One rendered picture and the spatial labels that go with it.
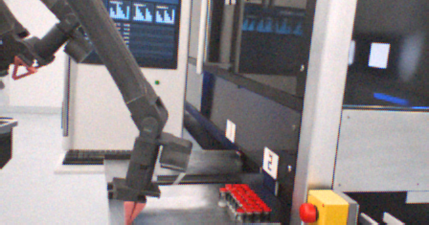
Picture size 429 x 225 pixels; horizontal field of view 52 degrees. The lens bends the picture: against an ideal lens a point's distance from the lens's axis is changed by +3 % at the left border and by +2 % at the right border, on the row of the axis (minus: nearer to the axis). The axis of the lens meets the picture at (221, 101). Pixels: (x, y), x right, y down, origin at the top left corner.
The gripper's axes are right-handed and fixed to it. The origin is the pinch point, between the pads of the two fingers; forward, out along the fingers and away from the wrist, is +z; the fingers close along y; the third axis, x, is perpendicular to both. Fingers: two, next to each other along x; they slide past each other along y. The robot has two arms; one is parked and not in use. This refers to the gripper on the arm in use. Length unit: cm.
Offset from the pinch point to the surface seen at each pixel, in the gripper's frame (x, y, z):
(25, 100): 545, -70, 86
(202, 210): 10.3, 20.3, -1.3
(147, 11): 88, 4, -51
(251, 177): 28.0, 40.0, -6.9
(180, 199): 17.7, 16.0, -0.5
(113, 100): 90, -1, -12
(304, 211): -18.7, 30.7, -15.4
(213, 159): 53, 35, -4
